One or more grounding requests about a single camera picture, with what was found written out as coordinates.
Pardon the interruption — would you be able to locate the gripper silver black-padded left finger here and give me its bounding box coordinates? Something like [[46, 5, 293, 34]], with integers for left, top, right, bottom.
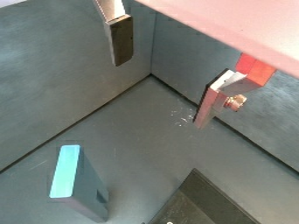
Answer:
[[92, 0, 134, 67]]

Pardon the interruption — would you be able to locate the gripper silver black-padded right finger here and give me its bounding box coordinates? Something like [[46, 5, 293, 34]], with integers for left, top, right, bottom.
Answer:
[[192, 52, 276, 130]]

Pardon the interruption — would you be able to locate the dark grey curved holder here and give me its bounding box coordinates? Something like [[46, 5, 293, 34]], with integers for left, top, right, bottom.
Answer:
[[148, 169, 262, 224]]

